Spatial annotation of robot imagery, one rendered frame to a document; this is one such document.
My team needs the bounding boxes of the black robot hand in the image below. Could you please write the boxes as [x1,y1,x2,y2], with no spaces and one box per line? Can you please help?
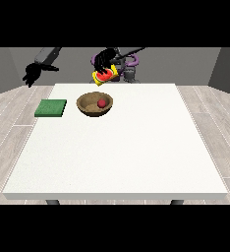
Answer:
[22,62,60,89]
[94,47,119,76]

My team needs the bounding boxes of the yellow cup with melon print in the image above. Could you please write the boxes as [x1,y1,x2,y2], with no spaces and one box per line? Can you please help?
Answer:
[91,64,120,87]

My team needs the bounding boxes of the green square pad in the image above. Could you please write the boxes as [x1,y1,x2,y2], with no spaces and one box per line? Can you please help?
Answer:
[33,98,68,118]

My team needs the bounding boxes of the brown wooden bowl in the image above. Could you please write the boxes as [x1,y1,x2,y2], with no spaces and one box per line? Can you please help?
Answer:
[76,92,115,117]

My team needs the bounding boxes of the grey robot trunk purple rings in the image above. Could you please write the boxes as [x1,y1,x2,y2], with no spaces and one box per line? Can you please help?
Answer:
[90,47,142,85]

